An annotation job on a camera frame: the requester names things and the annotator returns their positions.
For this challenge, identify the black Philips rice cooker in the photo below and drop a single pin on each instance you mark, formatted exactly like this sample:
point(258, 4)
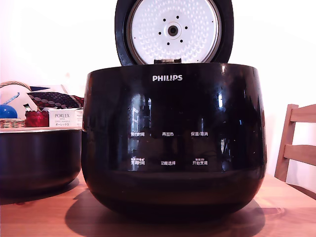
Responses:
point(172, 111)

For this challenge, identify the black rice cooker lid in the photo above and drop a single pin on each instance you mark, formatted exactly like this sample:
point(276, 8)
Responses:
point(172, 14)

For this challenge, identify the dark metallic inner pot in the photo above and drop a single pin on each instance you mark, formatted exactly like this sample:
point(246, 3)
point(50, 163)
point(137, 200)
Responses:
point(39, 158)

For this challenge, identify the white Porlex box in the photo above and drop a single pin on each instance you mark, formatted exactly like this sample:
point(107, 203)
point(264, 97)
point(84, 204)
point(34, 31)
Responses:
point(64, 118)

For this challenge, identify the dark red patterned cloth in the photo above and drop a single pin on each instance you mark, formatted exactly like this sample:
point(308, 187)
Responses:
point(59, 100)

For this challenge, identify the white and blue paper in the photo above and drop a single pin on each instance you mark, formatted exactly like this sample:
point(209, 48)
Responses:
point(53, 88)

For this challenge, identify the wooden chair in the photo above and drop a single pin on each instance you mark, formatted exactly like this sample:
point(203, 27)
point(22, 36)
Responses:
point(297, 150)

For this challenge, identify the woven wicker basket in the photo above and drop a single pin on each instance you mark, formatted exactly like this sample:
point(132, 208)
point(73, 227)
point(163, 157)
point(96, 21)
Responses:
point(11, 122)

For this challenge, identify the blue ribbon strip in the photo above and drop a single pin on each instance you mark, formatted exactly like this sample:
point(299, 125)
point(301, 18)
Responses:
point(11, 98)

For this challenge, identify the blue ball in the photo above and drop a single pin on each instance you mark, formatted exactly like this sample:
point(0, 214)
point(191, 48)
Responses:
point(7, 111)

